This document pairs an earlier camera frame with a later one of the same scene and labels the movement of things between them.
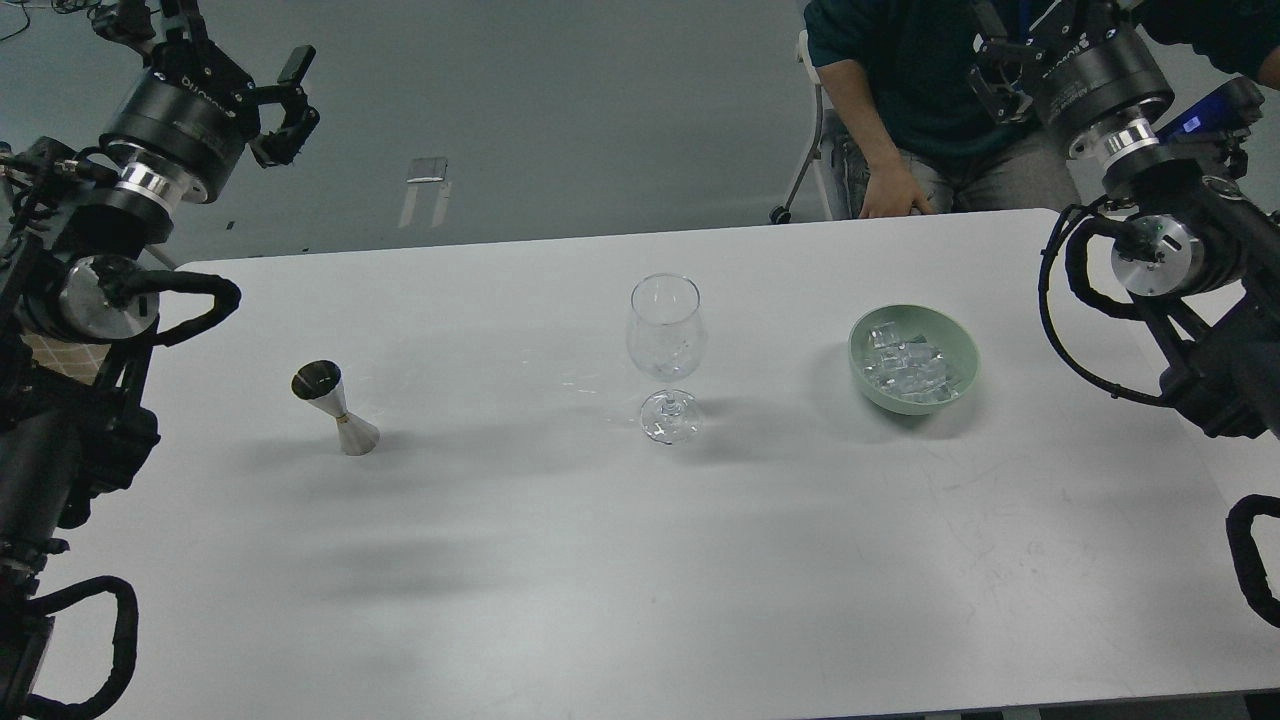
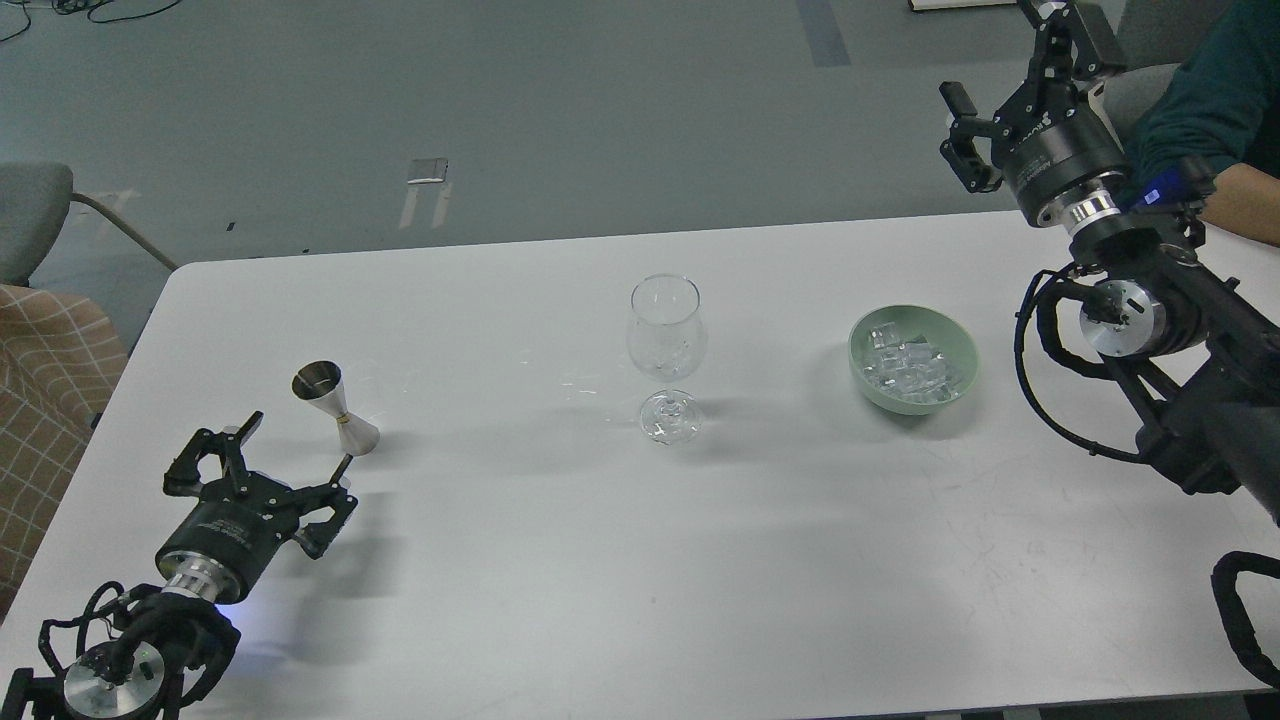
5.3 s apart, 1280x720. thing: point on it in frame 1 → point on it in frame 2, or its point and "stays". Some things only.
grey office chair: [782, 215] → [1152, 38]
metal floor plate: [426, 169] stays
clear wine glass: [665, 336] stays
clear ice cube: [881, 336] stays
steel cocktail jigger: [321, 382] stays
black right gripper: [1098, 84] → [1062, 160]
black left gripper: [195, 108] → [228, 540]
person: [898, 72] → [1218, 111]
